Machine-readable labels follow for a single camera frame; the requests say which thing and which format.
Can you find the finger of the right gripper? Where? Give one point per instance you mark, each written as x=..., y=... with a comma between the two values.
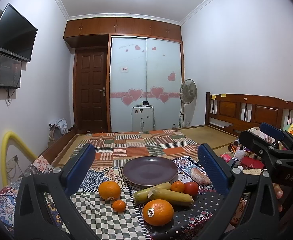
x=277, y=134
x=268, y=153

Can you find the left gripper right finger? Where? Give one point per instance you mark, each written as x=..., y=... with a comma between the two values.
x=260, y=219

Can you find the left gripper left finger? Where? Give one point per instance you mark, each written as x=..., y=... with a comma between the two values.
x=33, y=218

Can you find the pink pomelo segment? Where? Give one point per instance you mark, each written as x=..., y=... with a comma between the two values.
x=199, y=177

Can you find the red tomato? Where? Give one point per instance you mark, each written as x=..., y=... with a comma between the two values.
x=191, y=188

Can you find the large orange without sticker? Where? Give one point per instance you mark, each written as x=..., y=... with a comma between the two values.
x=109, y=190

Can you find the small tangerine front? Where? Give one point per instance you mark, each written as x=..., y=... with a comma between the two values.
x=119, y=206

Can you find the small tangerine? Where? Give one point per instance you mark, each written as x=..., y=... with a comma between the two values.
x=119, y=206
x=177, y=186

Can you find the large orange with sticker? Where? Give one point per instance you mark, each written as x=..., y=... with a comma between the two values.
x=158, y=212

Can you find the yellow sugarcane piece back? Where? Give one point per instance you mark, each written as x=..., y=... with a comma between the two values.
x=141, y=196

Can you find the person right hand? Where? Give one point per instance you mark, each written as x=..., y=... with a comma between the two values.
x=278, y=193

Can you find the red wallet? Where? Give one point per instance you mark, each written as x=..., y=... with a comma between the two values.
x=252, y=163

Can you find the white small bottle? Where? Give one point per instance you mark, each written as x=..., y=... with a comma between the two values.
x=239, y=153

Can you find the white standing fan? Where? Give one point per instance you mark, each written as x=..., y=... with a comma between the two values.
x=187, y=94

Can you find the yellow foam tube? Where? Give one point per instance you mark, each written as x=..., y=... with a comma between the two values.
x=12, y=143

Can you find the patchwork patterned cloth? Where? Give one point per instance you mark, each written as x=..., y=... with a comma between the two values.
x=187, y=221

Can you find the clothes pile by door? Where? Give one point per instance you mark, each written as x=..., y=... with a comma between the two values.
x=57, y=129

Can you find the striped patchwork bed mat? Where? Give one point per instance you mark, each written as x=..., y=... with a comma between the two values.
x=115, y=149

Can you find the purple round plate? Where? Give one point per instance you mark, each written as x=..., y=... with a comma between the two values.
x=150, y=171

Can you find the white appliance box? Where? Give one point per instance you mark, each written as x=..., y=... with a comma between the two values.
x=143, y=117

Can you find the sliding wardrobe with hearts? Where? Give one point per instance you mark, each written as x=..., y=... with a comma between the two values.
x=144, y=63

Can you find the brown wooden door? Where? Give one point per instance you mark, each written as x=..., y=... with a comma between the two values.
x=89, y=89

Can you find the black wall mounted box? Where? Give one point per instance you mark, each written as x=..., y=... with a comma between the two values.
x=10, y=72

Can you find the wall mounted television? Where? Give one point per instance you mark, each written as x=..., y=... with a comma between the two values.
x=17, y=34

